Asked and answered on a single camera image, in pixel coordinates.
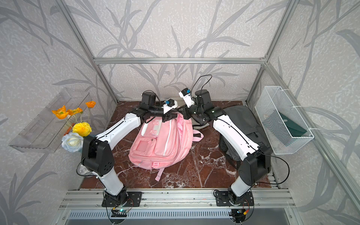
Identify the left controller circuit board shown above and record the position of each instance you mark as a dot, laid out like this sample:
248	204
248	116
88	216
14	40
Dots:
120	212

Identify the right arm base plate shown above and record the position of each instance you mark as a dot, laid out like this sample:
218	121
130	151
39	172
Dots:
226	198

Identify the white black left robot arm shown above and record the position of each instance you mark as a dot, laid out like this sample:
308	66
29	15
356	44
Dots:
97	154

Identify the white wire mesh basket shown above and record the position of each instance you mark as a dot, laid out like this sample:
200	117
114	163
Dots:
275	98

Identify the green book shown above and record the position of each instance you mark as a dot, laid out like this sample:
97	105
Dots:
283	128

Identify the yellow artificial flower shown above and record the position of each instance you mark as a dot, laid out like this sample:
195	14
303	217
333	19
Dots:
83	129

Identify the clear plastic shelf tray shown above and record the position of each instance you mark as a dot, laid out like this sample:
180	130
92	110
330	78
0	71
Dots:
44	134

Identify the right controller circuit board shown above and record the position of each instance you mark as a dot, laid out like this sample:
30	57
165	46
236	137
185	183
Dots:
238	216

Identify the silver tin can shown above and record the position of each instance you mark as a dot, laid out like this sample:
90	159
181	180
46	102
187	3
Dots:
83	171

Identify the grey fabric backpack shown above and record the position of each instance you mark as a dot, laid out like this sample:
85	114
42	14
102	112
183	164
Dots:
244	119

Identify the controller circuit board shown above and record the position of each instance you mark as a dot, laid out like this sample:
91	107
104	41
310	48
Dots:
120	212
238	216

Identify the orange artificial poppy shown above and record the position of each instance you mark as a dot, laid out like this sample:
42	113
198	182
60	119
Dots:
61	113

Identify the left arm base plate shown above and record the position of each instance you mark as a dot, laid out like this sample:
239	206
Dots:
132	199

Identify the pink backpack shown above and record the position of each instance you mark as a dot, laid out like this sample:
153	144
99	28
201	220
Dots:
159	144

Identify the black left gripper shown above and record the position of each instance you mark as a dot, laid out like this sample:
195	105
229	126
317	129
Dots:
167	116

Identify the aluminium mounting rail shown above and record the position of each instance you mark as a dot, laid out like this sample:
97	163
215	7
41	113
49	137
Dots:
191	198

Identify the small orange artificial flower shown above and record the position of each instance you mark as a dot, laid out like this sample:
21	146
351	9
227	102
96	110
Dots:
90	104

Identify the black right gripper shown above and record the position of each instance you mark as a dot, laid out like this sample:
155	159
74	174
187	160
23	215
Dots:
185	113

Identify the white artificial rose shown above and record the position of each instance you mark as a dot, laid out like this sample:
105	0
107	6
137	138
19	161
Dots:
72	142

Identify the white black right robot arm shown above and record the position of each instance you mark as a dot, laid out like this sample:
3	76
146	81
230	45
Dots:
256	160

